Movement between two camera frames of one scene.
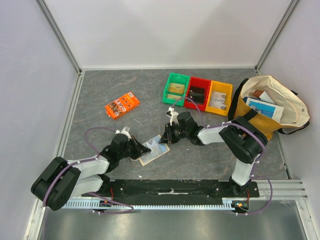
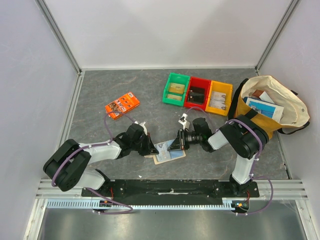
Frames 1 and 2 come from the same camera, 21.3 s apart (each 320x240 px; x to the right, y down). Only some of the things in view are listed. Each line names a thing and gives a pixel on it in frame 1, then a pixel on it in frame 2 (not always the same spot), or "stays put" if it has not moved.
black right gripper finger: (165, 138) -> (175, 145)
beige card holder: (157, 149) -> (173, 154)
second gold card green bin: (173, 96) stays put
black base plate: (137, 189) stays put
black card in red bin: (197, 90) stays put
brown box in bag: (257, 92) stays put
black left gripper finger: (139, 148) -> (152, 150)
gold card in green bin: (177, 88) stays put
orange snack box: (128, 102) stays put
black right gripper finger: (172, 133) -> (182, 133)
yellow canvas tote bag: (295, 115) stays put
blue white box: (271, 110) stays put
